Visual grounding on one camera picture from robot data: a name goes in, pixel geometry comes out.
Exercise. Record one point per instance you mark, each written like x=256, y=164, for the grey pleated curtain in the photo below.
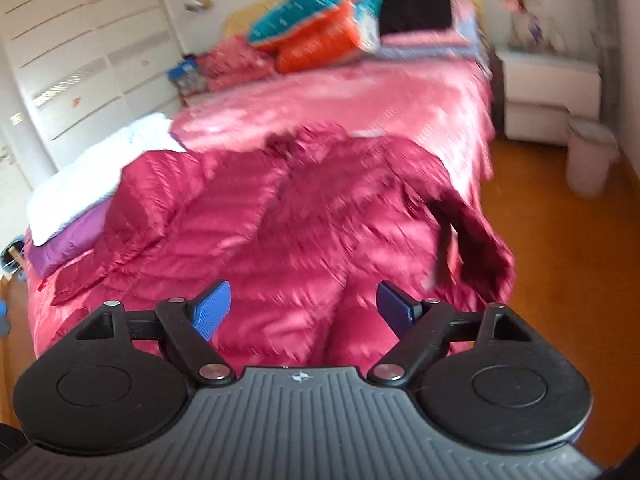
x=602, y=35

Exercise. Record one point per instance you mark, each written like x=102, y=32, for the teal and orange quilt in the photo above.
x=310, y=10

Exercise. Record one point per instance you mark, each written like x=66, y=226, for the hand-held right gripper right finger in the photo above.
x=395, y=310

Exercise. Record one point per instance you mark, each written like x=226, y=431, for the white folded cloth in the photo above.
x=100, y=170

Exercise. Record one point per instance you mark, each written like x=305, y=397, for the blue box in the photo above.
x=185, y=75

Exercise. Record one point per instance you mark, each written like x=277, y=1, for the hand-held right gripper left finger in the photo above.
x=212, y=310

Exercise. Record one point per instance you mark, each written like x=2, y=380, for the pink printed pillow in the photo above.
x=235, y=62

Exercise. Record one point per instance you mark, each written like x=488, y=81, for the purple folded cloth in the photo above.
x=65, y=245

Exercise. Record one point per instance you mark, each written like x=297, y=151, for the white wardrobe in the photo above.
x=75, y=60

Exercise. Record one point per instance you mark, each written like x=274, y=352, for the white nightstand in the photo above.
x=545, y=95

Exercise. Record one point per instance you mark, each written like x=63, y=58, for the pink folded blanket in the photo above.
x=462, y=25

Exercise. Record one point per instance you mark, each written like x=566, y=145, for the red down jacket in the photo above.
x=300, y=240

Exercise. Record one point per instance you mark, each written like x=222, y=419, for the black folded cloth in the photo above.
x=415, y=10

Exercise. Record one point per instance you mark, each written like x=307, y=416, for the white trash bin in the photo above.
x=592, y=160

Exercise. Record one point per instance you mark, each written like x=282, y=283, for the photo frame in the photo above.
x=527, y=27

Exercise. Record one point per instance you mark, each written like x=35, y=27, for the lilac folded blanket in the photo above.
x=430, y=52

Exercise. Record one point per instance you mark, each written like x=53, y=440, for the pink bed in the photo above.
x=325, y=105

